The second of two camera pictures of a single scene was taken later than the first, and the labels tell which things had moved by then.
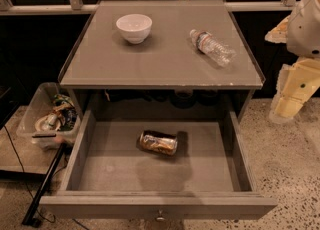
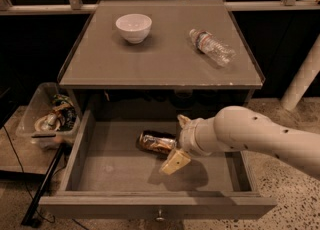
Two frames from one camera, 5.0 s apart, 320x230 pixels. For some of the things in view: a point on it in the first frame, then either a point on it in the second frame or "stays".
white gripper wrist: (305, 29) → (187, 137)
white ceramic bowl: (134, 27) stays
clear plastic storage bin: (50, 119) stays
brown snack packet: (159, 142) stays
